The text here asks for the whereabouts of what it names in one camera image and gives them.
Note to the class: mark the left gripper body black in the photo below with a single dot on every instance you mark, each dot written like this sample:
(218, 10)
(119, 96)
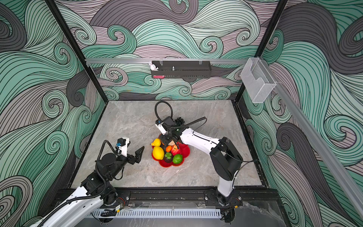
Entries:
(121, 161)

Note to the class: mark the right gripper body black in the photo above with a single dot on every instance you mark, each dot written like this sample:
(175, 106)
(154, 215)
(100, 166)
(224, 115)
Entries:
(167, 138)

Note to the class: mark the black grape bunch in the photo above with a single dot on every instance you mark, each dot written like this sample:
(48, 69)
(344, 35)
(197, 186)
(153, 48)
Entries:
(179, 121)

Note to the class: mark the red apple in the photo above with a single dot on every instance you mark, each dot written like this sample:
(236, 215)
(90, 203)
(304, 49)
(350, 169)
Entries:
(175, 150)

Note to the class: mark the small yellow citrus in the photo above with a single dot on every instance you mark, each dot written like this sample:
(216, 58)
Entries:
(156, 143)

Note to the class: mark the yellow lemon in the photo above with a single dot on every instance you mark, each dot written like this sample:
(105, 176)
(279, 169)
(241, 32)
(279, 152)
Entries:
(158, 153)

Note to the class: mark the red flower-shaped bowl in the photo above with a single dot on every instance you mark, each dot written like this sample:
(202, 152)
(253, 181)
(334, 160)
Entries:
(185, 152)

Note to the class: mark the green lime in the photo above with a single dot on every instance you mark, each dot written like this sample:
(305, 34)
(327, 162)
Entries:
(177, 159)

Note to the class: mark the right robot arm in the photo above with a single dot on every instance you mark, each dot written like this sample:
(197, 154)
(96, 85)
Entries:
(225, 157)

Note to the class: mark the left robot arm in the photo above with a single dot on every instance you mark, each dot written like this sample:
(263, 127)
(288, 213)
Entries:
(95, 191)

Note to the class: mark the pink item in shelf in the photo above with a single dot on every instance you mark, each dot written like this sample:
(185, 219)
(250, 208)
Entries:
(158, 77)

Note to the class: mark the white rabbit figurine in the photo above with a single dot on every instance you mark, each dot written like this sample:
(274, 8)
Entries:
(152, 66)

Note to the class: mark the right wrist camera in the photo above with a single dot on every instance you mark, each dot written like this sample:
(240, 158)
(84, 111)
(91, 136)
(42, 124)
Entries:
(162, 126)

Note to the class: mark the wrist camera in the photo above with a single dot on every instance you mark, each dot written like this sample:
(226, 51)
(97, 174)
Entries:
(162, 126)
(122, 146)

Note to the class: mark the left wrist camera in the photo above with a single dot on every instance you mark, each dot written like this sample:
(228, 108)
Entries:
(122, 146)

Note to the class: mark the black wall shelf tray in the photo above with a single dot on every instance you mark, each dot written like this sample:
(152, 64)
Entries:
(183, 69)

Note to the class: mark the white perforated cable duct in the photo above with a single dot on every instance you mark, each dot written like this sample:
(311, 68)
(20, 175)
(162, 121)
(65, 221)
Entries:
(161, 213)

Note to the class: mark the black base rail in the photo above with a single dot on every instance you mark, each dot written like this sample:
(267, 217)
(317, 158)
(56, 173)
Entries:
(137, 196)

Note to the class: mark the clear plastic wall bin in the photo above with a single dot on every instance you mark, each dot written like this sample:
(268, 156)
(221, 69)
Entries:
(258, 79)

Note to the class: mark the aluminium rail right wall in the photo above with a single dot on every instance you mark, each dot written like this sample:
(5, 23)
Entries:
(288, 91)

